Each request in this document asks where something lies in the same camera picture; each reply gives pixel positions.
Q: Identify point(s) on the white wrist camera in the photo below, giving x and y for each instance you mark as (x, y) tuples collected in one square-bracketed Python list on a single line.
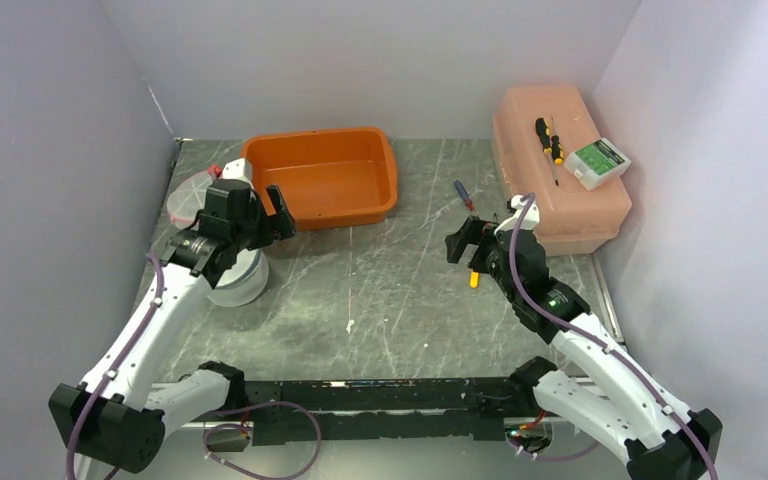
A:
[(232, 178), (524, 214)]

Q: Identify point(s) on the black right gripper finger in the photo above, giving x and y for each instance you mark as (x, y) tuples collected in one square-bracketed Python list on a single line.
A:
[(487, 249), (468, 234)]

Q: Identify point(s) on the white mesh pink-zip laundry bag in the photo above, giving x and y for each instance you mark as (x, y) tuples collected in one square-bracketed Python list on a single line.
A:
[(188, 199)]

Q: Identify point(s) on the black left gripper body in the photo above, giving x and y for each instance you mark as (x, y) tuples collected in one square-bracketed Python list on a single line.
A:
[(253, 230)]

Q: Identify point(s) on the translucent pink storage box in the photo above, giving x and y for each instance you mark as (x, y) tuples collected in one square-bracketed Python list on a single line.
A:
[(573, 219)]

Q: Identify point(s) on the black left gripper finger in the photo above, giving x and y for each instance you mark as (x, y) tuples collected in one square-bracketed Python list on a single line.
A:
[(274, 195), (283, 225)]

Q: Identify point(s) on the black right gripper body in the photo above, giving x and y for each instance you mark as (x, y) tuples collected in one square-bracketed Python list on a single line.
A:
[(493, 265)]

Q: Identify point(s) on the thin black yellow screwdriver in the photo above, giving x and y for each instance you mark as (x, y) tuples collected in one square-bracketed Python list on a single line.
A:
[(556, 149)]

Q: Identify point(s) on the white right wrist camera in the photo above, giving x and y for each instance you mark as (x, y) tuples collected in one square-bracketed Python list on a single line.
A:
[(524, 214)]

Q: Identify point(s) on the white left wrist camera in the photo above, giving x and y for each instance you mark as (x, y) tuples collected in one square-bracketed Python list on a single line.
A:
[(232, 178)]

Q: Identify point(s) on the white green small box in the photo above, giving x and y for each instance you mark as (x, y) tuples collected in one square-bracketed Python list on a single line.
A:
[(596, 163)]

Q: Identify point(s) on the white mesh blue-zip laundry bag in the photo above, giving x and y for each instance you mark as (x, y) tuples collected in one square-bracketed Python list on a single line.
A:
[(244, 282)]

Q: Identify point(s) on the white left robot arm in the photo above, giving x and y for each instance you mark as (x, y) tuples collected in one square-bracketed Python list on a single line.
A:
[(112, 415)]

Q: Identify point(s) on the small yellow black screwdriver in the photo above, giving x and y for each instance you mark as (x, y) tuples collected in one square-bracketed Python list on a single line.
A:
[(474, 279)]

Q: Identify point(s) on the orange plastic tub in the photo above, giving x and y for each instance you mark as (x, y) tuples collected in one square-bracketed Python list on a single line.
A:
[(329, 178)]

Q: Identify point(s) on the large black yellow screwdriver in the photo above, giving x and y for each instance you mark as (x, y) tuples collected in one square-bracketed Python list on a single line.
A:
[(543, 132)]

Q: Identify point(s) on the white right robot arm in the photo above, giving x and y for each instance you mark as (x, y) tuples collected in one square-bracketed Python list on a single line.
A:
[(653, 433)]

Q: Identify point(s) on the blue red screwdriver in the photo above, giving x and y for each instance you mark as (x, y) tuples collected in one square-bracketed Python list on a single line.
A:
[(464, 196)]

